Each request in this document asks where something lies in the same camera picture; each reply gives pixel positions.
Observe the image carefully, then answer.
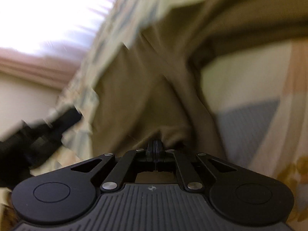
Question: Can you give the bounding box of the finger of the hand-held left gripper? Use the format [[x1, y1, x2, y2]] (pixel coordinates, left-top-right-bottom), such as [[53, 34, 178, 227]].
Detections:
[[45, 107, 83, 136]]

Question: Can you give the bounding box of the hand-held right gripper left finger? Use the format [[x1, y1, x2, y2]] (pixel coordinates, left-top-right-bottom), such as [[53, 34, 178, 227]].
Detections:
[[71, 139, 156, 192]]

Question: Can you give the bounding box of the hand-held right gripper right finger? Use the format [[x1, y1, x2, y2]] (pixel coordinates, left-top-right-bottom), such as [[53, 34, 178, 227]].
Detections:
[[155, 139, 238, 193]]

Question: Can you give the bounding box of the brown garment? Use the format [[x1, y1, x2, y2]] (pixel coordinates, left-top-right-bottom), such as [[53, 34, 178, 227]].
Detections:
[[91, 0, 308, 184]]

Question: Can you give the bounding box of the checkered pastel quilt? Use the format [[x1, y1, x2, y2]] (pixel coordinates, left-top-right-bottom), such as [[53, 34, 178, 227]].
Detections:
[[0, 0, 308, 223]]

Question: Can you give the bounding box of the pink curtain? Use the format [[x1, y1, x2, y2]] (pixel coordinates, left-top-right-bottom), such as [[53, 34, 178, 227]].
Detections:
[[0, 0, 127, 85]]

